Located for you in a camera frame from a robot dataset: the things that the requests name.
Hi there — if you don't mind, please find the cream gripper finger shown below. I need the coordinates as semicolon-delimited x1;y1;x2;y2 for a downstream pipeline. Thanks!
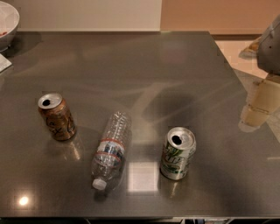
238;73;280;132

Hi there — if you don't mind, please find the clear plastic water bottle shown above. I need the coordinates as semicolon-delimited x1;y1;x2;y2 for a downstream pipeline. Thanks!
92;111;132;191

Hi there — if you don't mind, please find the white bowl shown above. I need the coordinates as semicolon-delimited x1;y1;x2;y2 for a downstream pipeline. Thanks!
0;1;20;52

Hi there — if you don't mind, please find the orange soda can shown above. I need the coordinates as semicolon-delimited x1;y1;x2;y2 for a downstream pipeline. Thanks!
38;93;76;141

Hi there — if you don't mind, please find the white paper sheet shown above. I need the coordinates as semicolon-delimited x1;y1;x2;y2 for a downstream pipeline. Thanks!
0;53;12;73

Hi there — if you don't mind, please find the green and white soda can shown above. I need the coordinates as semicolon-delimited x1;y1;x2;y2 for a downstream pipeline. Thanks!
160;127;196;180

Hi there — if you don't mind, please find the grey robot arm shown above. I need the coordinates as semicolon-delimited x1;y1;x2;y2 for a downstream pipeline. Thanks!
239;15;280;132

